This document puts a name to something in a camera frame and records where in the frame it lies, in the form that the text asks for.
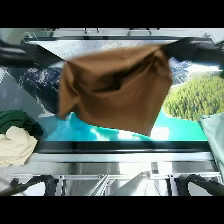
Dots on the brown T-shirt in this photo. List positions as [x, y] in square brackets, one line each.
[120, 100]

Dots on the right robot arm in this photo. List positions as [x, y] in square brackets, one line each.
[196, 51]

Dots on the dark green garment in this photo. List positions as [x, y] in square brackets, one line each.
[16, 119]

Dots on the cream garment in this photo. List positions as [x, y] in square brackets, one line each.
[15, 146]

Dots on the pale green garment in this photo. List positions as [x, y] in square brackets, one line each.
[215, 133]

